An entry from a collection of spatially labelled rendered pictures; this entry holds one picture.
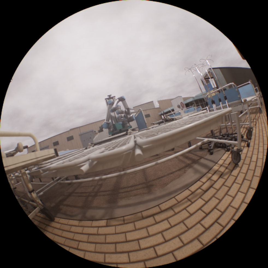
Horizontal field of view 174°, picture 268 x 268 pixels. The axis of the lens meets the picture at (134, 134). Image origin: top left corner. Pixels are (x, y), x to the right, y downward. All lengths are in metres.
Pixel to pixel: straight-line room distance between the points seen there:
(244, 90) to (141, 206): 3.66
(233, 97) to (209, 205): 1.35
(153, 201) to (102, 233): 0.44
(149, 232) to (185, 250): 0.23
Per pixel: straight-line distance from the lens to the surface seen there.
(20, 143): 0.70
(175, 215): 0.63
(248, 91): 3.52
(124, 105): 2.30
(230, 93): 1.59
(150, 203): 0.73
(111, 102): 2.23
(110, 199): 0.94
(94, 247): 0.69
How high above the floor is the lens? 0.54
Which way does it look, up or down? 2 degrees down
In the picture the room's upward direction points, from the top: 18 degrees counter-clockwise
